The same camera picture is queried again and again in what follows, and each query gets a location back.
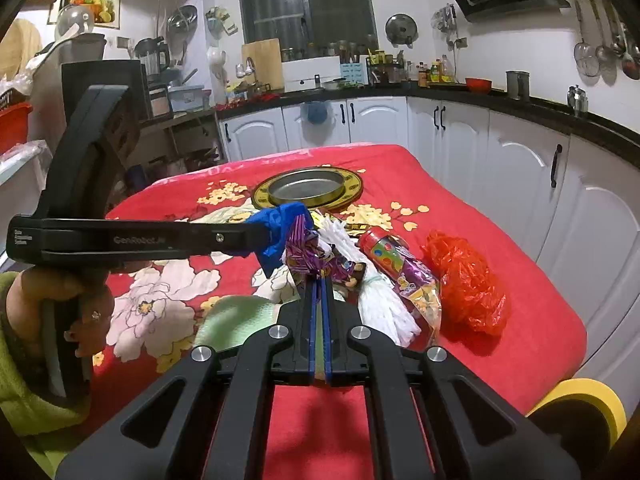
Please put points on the red plastic basket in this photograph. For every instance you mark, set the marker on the red plastic basket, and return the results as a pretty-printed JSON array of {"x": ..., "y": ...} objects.
[{"x": 15, "y": 127}]

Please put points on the glass blender jug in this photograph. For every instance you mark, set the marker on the glass blender jug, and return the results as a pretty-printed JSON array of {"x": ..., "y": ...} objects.
[{"x": 150, "y": 57}]

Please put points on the person's left hand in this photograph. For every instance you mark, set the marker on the person's left hand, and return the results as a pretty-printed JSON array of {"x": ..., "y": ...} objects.
[{"x": 95, "y": 317}]

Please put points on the white hanging plastic bag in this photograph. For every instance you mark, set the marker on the white hanging plastic bag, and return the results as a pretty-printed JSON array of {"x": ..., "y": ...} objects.
[{"x": 216, "y": 65}]

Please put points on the green paper piece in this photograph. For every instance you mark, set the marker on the green paper piece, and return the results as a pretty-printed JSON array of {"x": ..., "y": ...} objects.
[{"x": 235, "y": 325}]

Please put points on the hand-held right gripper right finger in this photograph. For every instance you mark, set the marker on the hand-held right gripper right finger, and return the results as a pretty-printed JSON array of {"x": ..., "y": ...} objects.
[{"x": 327, "y": 350}]

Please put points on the steel bowl on wall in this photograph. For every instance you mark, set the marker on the steel bowl on wall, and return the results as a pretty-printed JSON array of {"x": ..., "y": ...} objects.
[{"x": 181, "y": 20}]

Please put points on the white kitchen cabinet run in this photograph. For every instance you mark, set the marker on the white kitchen cabinet run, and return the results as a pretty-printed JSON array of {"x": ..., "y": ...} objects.
[{"x": 510, "y": 170}]

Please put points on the wooden cutting board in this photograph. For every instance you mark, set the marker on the wooden cutting board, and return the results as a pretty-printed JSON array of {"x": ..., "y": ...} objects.
[{"x": 262, "y": 65}]

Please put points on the purple foil wrapper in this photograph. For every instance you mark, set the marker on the purple foil wrapper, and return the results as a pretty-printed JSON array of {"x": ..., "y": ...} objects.
[{"x": 305, "y": 255}]

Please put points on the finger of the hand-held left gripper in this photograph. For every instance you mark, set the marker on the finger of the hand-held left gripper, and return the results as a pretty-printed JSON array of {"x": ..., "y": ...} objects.
[{"x": 235, "y": 237}]

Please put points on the light blue utensil holder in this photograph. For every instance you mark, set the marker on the light blue utensil holder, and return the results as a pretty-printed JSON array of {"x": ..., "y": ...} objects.
[{"x": 353, "y": 74}]

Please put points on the round metal tray gold rim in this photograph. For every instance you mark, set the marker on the round metal tray gold rim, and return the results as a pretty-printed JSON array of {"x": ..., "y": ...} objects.
[{"x": 305, "y": 187}]

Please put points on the steel teapot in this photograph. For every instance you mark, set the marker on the steel teapot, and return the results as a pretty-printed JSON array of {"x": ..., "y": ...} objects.
[{"x": 577, "y": 101}]

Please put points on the group of condiment bottles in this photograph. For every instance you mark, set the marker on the group of condiment bottles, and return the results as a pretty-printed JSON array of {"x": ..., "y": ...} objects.
[{"x": 437, "y": 72}]

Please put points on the blue plastic tub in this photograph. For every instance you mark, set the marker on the blue plastic tub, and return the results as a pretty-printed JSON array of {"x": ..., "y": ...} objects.
[{"x": 186, "y": 99}]

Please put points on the steel pot lid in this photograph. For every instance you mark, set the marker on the steel pot lid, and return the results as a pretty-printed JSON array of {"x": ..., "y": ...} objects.
[{"x": 401, "y": 29}]

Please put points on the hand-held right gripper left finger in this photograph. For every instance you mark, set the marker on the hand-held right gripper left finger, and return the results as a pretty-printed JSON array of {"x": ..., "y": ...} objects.
[{"x": 313, "y": 350}]

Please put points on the steel cup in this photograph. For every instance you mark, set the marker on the steel cup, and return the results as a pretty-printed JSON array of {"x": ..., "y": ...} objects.
[{"x": 517, "y": 85}]

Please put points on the white foam net bundle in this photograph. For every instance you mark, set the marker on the white foam net bundle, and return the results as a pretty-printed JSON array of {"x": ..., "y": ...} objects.
[{"x": 385, "y": 310}]

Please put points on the metal rack shelf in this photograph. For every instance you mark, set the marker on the metal rack shelf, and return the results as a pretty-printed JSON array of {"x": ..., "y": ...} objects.
[{"x": 180, "y": 135}]

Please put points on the red bowl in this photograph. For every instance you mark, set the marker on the red bowl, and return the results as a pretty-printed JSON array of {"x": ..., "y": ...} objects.
[{"x": 478, "y": 85}]

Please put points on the dark framed window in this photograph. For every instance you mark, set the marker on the dark framed window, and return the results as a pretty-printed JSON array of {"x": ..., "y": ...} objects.
[{"x": 305, "y": 5}]

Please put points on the blue plastic bag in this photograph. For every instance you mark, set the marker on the blue plastic bag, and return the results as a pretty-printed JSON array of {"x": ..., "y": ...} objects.
[{"x": 275, "y": 225}]

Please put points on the fruit wall poster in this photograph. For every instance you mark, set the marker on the fruit wall poster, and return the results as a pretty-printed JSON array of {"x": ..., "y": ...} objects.
[{"x": 95, "y": 5}]

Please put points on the row of hanging kitchen utensils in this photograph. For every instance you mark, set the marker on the row of hanging kitchen utensils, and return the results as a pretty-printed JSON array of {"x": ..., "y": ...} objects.
[{"x": 586, "y": 60}]

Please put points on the yellow trash bin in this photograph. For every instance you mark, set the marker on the yellow trash bin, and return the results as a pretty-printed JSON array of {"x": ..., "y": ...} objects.
[{"x": 600, "y": 395}]

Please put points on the colourful printed snack wrapper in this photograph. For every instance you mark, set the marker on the colourful printed snack wrapper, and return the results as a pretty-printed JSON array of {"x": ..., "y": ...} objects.
[{"x": 400, "y": 270}]

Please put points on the round bamboo board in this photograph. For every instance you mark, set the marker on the round bamboo board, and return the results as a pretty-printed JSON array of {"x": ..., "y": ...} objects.
[{"x": 22, "y": 45}]

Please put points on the clear dome cover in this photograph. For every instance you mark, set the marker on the clear dome cover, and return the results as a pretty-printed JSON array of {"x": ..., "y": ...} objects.
[{"x": 75, "y": 19}]

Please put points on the black box appliance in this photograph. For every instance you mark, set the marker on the black box appliance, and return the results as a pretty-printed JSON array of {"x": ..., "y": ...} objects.
[{"x": 135, "y": 75}]

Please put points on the red plastic bag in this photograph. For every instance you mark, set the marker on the red plastic bag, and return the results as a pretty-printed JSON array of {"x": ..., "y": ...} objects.
[{"x": 465, "y": 285}]

